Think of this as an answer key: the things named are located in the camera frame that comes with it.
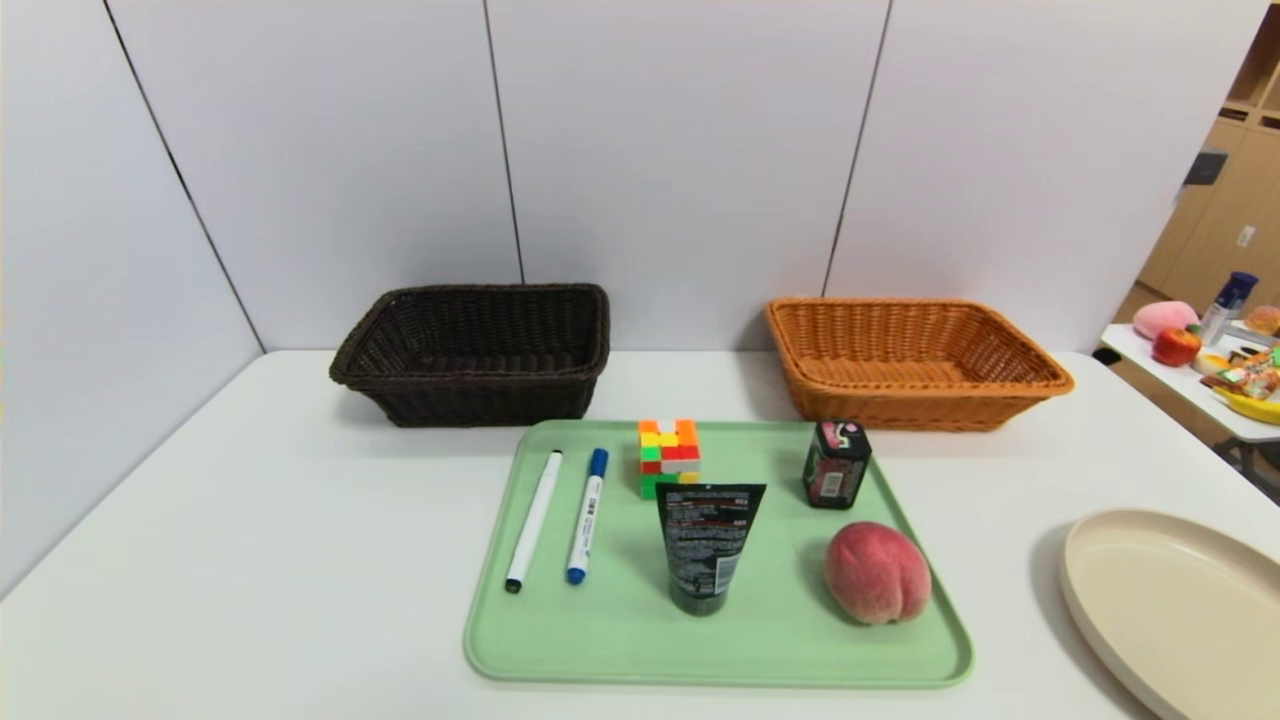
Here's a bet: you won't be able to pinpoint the white marker blue cap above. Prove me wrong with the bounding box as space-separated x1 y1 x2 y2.
566 447 610 586

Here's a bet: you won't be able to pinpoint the light wooden cabinet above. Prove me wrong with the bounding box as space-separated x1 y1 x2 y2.
1138 5 1280 313

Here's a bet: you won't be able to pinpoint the yellow banana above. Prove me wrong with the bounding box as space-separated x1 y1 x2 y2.
1212 385 1280 426

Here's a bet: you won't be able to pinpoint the colourful snack packets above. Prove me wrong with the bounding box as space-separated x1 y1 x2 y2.
1203 347 1280 401

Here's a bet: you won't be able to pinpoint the orange wicker basket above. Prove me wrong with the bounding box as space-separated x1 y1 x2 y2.
765 297 1076 433

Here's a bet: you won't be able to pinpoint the multicolour puzzle cube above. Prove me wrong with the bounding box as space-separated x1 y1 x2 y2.
638 418 702 500

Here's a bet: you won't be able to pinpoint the red apple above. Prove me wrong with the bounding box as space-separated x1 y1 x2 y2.
1152 325 1203 367

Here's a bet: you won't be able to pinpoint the dark brown wicker basket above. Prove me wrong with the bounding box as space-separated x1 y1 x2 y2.
329 283 611 429

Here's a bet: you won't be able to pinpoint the white bottle blue cap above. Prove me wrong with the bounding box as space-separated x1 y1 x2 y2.
1200 271 1260 346

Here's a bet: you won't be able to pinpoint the black cosmetic tube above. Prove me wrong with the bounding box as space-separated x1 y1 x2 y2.
655 482 768 617

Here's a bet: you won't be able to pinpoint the white marker black cap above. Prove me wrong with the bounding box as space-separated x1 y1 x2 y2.
504 450 564 595

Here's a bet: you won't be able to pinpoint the white side table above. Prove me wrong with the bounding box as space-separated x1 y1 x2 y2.
1100 322 1280 443

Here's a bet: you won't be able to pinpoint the cream oval plate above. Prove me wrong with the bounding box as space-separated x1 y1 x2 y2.
1060 509 1280 720

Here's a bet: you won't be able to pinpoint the light green plastic tray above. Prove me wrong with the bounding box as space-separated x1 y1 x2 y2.
463 418 976 691

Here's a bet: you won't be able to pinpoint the pink plush peach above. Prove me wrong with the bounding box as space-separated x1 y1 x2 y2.
1133 300 1200 341

